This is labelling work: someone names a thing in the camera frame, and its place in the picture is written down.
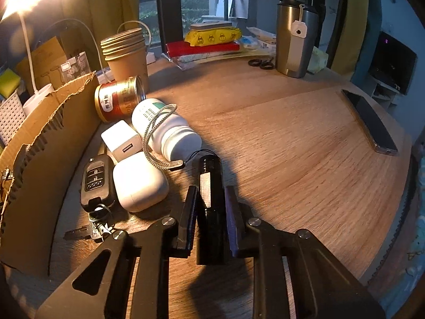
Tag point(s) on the white desk lamp base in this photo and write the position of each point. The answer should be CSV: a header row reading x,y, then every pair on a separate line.
x,y
36,98

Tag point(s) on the black scissors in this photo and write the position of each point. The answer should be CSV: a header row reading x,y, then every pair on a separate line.
x,y
262,63

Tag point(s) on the white tea bag tag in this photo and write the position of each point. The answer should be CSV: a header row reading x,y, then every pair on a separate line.
x,y
298,28

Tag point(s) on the steel travel tumbler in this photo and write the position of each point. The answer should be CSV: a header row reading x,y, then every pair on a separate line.
x,y
295,56

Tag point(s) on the green tissue pack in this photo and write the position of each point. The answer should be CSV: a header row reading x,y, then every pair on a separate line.
x,y
317,61

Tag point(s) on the torn cardboard box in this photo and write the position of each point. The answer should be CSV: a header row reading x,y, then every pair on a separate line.
x,y
40,113

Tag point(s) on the white small shelf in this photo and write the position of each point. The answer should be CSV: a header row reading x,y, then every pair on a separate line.
x,y
385,93

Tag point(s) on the dark smartphone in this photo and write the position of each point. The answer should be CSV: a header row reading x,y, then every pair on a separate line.
x,y
368,119

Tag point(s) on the yellow wipes packet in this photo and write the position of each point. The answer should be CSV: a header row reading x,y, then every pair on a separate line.
x,y
212,37

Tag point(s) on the black flashlight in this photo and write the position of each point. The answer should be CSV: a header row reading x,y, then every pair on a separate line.
x,y
212,236

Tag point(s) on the brown lamp carton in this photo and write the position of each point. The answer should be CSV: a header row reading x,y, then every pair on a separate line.
x,y
43,63

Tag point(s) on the black monitor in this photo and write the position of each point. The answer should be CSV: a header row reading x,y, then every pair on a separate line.
x,y
391,63

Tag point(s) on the red and gold can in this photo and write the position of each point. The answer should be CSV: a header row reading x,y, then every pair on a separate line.
x,y
116,101

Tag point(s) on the white pill bottle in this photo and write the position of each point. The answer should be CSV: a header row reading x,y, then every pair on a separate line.
x,y
172,136

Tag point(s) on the blue and white packet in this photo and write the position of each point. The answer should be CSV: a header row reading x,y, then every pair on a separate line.
x,y
249,41

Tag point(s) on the white plastic basket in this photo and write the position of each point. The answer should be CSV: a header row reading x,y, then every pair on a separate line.
x,y
11,119

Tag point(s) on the yellow-green sponge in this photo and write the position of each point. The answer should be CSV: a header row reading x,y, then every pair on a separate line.
x,y
8,83

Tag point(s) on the yellow curtain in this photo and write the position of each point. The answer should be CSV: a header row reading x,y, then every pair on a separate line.
x,y
106,3

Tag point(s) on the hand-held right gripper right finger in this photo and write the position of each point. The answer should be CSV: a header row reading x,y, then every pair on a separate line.
x,y
232,219

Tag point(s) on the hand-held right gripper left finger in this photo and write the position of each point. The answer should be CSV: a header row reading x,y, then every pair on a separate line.
x,y
191,212

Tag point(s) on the red book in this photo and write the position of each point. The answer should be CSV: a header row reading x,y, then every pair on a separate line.
x,y
192,49

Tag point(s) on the white earbuds case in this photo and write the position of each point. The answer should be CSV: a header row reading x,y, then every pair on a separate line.
x,y
139,186

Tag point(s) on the white USB charger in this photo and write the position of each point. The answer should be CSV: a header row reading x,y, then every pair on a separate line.
x,y
119,138

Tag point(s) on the yellow-green hanging cloth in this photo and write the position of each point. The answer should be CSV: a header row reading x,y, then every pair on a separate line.
x,y
352,16

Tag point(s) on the black car key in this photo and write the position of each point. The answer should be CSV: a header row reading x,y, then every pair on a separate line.
x,y
96,179

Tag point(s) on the stack of brown paper cups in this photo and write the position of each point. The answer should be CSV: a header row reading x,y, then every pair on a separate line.
x,y
126,66

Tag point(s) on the grey flat case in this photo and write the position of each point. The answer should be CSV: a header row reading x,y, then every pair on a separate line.
x,y
209,25

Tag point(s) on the blue patterned fabric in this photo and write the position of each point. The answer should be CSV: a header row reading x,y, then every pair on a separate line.
x,y
411,246

